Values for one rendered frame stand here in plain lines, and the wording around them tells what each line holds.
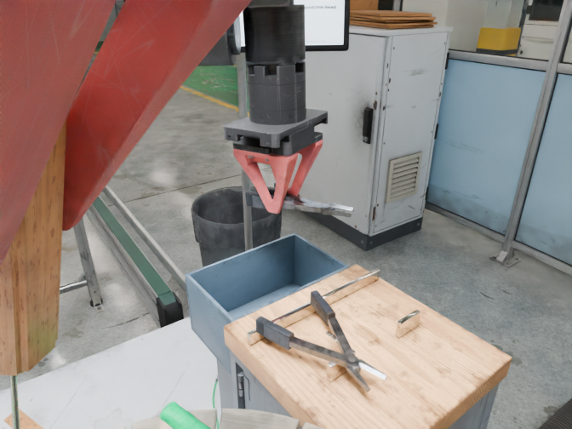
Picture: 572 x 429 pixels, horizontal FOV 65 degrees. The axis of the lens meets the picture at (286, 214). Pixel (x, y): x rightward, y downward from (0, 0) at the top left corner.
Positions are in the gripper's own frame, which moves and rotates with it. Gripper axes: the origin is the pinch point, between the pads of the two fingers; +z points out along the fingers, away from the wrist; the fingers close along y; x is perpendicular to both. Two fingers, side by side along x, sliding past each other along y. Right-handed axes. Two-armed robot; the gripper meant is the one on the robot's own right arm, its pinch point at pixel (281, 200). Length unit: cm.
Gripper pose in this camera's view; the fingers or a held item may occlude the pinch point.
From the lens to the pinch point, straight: 49.5
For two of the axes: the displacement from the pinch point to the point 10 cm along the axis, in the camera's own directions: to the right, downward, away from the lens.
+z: 0.3, 9.0, 4.3
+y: -5.4, 3.8, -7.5
